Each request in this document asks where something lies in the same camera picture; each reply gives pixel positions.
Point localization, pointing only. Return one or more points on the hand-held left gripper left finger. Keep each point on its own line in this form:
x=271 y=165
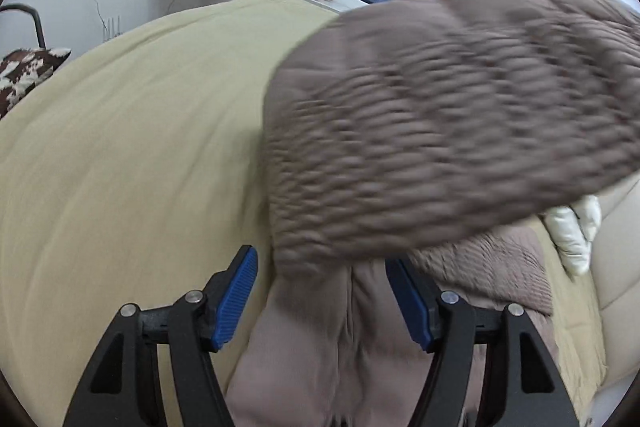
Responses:
x=235 y=297

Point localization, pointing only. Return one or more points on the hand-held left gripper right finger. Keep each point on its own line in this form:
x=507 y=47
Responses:
x=412 y=307

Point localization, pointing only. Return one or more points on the taupe puffer jacket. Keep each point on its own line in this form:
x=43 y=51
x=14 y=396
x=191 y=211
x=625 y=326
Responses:
x=425 y=107

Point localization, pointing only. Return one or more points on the cream puffer jacket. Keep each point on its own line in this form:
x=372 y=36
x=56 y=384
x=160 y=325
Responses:
x=572 y=232

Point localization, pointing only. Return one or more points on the beige bed sheet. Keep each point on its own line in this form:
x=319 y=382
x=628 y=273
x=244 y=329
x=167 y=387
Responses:
x=150 y=132

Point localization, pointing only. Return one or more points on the beige padded headboard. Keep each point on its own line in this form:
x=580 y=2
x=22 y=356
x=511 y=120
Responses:
x=620 y=282

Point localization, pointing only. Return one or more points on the white router with antennas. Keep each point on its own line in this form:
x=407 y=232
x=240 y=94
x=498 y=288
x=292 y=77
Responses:
x=112 y=31

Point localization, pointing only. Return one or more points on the brown white patterned pillow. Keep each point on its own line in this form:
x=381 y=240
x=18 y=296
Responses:
x=25 y=74

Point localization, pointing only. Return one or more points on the black curved chair frame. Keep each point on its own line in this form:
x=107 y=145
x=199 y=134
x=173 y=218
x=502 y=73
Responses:
x=27 y=19

